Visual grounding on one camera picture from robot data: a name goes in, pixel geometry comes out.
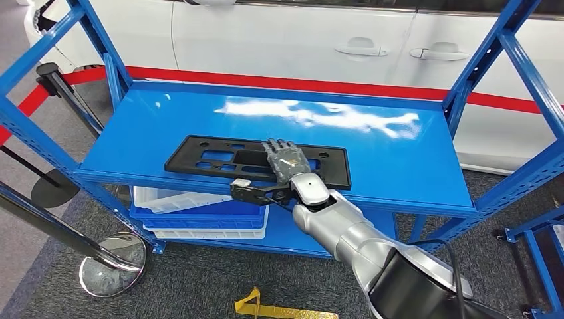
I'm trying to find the black stanchion pole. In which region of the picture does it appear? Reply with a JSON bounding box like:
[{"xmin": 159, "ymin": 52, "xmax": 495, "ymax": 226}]
[{"xmin": 0, "ymin": 145, "xmax": 81, "ymax": 209}]

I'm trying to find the blue wheeled shelf rack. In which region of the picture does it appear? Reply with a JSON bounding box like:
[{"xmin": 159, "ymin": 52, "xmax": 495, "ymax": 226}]
[{"xmin": 504, "ymin": 207, "xmax": 564, "ymax": 319}]

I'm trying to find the red barrier belt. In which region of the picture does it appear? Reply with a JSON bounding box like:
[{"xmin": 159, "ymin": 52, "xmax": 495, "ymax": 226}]
[{"xmin": 0, "ymin": 66, "xmax": 564, "ymax": 146}]

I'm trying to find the blue plastic bin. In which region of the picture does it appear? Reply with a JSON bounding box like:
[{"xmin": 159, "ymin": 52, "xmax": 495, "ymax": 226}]
[{"xmin": 130, "ymin": 203, "xmax": 271, "ymax": 231}]

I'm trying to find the white car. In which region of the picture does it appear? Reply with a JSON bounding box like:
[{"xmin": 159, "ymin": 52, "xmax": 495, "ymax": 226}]
[{"xmin": 24, "ymin": 0, "xmax": 564, "ymax": 177}]

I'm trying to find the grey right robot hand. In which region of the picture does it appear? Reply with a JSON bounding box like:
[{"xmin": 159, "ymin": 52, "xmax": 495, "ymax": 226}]
[{"xmin": 262, "ymin": 139, "xmax": 314, "ymax": 183}]

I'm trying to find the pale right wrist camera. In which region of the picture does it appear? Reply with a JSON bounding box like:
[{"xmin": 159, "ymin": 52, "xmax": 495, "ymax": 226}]
[{"xmin": 229, "ymin": 178, "xmax": 294, "ymax": 208}]

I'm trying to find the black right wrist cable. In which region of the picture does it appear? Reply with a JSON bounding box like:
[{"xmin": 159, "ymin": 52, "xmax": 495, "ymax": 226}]
[{"xmin": 407, "ymin": 239, "xmax": 466, "ymax": 319}]

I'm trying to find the black plastic licence plate bracket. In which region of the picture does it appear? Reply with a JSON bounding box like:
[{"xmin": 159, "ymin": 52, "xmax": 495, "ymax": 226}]
[{"xmin": 164, "ymin": 134, "xmax": 353, "ymax": 191}]

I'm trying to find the blue metal shelf rack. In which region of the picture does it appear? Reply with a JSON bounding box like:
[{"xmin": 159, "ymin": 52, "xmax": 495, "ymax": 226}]
[{"xmin": 0, "ymin": 0, "xmax": 564, "ymax": 259}]

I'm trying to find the chrome stanchion post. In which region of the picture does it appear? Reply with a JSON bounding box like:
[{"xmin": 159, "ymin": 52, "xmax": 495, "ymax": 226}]
[
  {"xmin": 36, "ymin": 62, "xmax": 106, "ymax": 141},
  {"xmin": 0, "ymin": 180, "xmax": 148, "ymax": 298}
]

